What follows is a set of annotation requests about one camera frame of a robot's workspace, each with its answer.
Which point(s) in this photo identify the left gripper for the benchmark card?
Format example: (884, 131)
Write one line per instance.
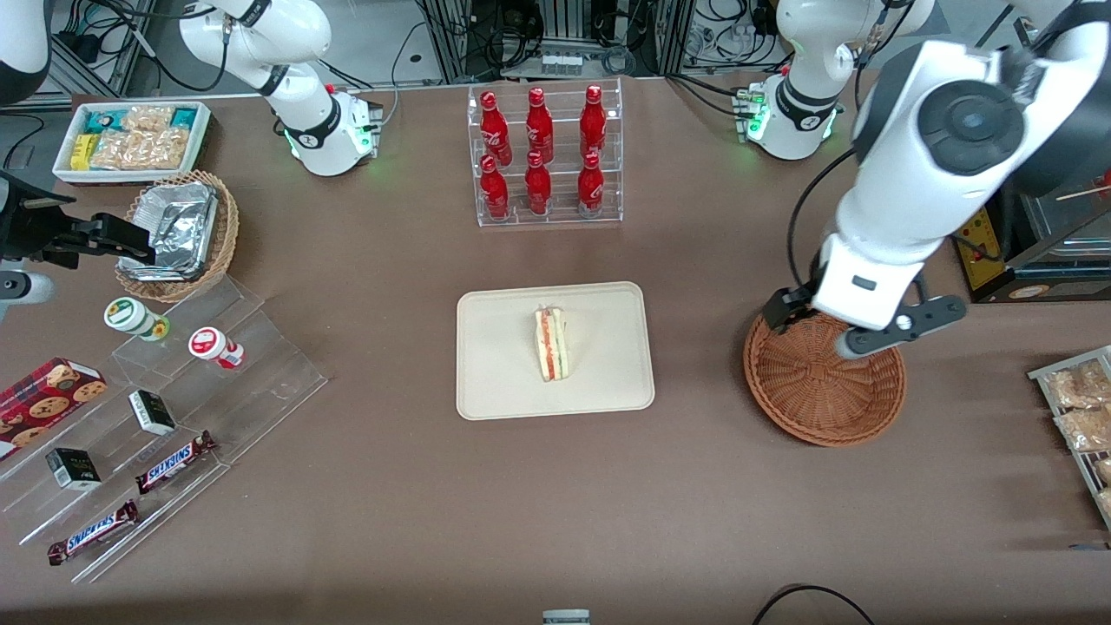
(784, 305)

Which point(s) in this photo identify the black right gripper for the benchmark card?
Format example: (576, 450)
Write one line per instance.
(26, 230)

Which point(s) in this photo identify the triangular sandwich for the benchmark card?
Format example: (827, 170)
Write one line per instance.
(553, 347)

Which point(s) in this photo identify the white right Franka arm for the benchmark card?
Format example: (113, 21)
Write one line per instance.
(299, 100)

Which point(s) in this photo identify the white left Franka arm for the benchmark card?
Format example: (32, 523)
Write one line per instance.
(955, 148)

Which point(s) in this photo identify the round brown wicker basket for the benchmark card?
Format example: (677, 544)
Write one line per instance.
(816, 395)

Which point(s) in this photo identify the light wicker basket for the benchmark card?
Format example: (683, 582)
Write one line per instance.
(227, 234)

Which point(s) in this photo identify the beige plastic tray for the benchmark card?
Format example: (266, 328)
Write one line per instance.
(495, 365)

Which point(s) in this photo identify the green lid cup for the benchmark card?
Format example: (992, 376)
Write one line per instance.
(128, 315)

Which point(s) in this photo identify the white rectangular snack bin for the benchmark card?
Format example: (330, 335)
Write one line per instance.
(62, 169)

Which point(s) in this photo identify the silver foil pack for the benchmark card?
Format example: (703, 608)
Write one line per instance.
(169, 198)
(178, 247)

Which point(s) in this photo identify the yellow snack packet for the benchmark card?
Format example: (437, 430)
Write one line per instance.
(82, 152)

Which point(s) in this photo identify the clear peanut snack bag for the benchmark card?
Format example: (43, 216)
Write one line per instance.
(147, 120)
(139, 152)

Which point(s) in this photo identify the teal snack packet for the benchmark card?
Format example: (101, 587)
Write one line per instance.
(184, 117)
(102, 121)

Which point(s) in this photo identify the red lid cup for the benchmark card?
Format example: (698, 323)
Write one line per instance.
(208, 344)

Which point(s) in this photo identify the red cookie box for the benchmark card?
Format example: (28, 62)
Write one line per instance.
(48, 399)

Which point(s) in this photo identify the small black box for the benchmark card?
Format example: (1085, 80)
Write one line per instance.
(153, 413)
(74, 470)

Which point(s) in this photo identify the black hot food case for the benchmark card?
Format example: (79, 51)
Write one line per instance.
(976, 252)

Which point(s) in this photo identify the clear acrylic stepped display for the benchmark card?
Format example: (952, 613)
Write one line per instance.
(252, 391)

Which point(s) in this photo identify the red cola bottle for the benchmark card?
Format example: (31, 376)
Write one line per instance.
(539, 128)
(494, 130)
(495, 193)
(590, 187)
(593, 123)
(538, 189)

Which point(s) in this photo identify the Snickers bar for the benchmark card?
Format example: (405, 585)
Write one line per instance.
(174, 463)
(91, 532)

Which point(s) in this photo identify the clear acrylic bottle rack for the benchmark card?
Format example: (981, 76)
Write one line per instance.
(562, 213)

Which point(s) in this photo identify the clear cracker snack bag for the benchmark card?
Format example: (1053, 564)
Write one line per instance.
(1081, 386)
(1085, 430)
(1104, 470)

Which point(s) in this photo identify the wooden skewer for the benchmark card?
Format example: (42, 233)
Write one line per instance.
(1085, 193)

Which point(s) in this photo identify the white power strip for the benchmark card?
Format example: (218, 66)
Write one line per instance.
(562, 64)

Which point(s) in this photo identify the aluminium equipment rack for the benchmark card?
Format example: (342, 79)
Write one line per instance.
(573, 26)

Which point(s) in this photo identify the small grey device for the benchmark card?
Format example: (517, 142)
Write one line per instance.
(566, 617)

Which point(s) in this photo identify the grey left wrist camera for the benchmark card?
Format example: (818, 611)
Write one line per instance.
(920, 319)

